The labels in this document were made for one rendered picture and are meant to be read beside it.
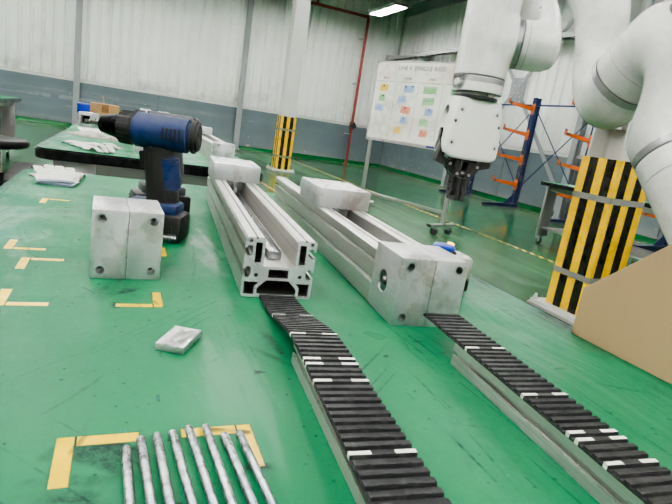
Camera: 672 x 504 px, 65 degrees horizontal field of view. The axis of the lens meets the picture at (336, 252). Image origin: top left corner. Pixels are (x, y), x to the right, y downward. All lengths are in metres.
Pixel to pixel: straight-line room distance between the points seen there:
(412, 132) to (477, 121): 5.73
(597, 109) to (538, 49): 0.20
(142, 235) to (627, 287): 0.66
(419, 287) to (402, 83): 6.22
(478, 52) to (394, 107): 6.00
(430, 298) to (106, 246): 0.44
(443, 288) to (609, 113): 0.50
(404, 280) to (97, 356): 0.37
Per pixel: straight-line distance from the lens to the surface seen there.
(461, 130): 0.90
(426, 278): 0.71
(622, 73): 1.03
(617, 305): 0.82
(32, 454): 0.43
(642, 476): 0.47
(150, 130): 0.97
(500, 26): 0.92
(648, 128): 0.97
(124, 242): 0.76
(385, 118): 6.97
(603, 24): 1.15
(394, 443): 0.40
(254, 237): 0.72
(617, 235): 3.94
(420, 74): 6.71
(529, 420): 0.54
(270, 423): 0.46
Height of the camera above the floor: 1.02
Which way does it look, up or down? 13 degrees down
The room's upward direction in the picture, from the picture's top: 9 degrees clockwise
